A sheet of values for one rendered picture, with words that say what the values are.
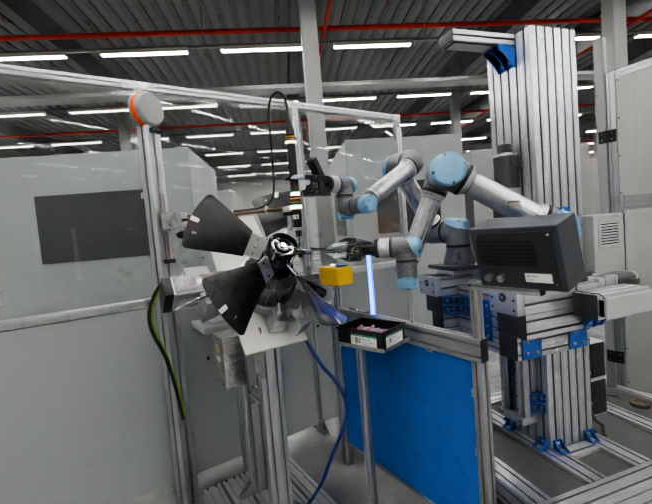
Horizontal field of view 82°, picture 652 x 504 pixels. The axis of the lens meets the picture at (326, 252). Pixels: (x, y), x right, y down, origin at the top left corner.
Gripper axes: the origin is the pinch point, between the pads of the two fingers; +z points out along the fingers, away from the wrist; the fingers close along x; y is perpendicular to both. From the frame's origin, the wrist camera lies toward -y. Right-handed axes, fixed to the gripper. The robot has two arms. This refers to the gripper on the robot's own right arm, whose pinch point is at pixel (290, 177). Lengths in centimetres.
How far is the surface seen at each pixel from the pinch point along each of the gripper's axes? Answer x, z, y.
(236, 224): 9.4, 19.9, 17.1
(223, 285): -6, 35, 37
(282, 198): 14.8, -6.5, 6.6
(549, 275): -84, -20, 39
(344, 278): 15, -41, 46
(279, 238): -1.6, 8.7, 23.5
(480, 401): -59, -27, 83
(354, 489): 9, -31, 148
